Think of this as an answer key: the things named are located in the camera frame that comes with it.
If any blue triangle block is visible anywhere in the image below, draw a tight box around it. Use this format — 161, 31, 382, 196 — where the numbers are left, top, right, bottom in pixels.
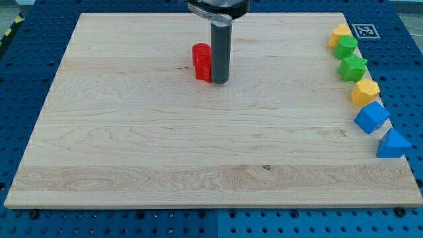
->
376, 128, 412, 158

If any red star block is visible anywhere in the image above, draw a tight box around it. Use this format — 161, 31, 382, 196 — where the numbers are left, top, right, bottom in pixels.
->
194, 54, 212, 83

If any red cylinder block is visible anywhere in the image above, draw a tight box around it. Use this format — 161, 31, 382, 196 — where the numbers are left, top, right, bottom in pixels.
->
192, 43, 211, 66

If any light wooden board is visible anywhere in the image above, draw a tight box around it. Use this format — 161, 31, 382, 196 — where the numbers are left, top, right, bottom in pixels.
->
5, 13, 422, 210

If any grey cylindrical pointer rod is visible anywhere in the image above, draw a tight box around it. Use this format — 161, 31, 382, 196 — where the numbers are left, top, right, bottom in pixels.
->
210, 21, 232, 84

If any green star block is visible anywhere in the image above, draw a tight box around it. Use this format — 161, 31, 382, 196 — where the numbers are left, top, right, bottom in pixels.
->
337, 54, 367, 82

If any green cylinder block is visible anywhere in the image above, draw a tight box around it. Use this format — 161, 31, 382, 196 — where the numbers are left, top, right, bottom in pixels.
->
332, 36, 358, 60

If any yellow hexagon block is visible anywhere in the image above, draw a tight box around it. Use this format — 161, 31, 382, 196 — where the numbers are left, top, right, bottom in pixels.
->
350, 79, 380, 106

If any blue cube block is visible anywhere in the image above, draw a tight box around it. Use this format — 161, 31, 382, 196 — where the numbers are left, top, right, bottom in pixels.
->
354, 101, 390, 134

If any black white fiducial tag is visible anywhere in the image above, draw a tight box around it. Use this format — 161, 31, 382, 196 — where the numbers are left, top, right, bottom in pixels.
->
352, 23, 380, 39

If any black bolt front left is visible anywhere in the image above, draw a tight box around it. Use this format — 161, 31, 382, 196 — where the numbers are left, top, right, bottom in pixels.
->
28, 210, 39, 220

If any black bolt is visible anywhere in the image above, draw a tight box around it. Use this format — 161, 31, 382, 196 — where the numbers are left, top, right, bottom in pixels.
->
28, 210, 39, 220
394, 207, 407, 218

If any black bolt front right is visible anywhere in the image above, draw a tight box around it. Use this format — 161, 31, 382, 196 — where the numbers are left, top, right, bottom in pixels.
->
394, 207, 407, 218

